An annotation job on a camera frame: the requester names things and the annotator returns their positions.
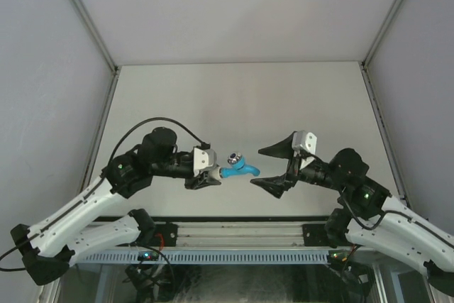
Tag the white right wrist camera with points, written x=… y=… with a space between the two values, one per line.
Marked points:
x=304 y=141

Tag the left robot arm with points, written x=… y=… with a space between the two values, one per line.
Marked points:
x=49 y=248

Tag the blue slotted cable duct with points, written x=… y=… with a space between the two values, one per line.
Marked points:
x=209 y=257

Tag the aluminium front rail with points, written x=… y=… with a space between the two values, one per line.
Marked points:
x=277 y=232

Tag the aluminium frame post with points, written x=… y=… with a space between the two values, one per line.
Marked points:
x=82 y=12
x=385 y=26

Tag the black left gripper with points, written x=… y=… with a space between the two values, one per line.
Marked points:
x=201 y=181

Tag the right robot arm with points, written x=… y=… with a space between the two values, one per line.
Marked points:
x=369 y=215

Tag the left aluminium frame post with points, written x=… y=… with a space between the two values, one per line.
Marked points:
x=82 y=12

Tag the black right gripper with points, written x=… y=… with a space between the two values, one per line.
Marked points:
x=275 y=184

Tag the white pipe elbow fitting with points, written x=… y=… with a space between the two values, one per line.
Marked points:
x=216 y=174

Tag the blue water faucet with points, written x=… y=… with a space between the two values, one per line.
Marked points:
x=238 y=166

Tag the right aluminium frame post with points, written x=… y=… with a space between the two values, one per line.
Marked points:
x=385 y=26

